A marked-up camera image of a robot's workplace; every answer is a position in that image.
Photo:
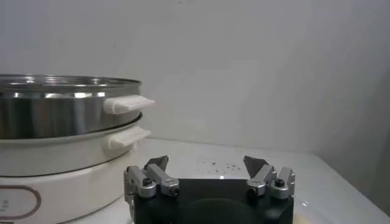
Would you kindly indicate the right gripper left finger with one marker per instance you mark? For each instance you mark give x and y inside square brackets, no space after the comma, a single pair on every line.
[147,182]

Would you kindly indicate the white electric cooker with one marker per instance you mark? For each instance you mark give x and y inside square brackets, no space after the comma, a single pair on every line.
[67,182]

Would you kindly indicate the stainless steel steamer basket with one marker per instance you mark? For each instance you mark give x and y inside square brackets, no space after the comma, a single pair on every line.
[61,112]

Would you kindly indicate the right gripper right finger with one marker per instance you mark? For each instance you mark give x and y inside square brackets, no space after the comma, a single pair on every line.
[263,178]

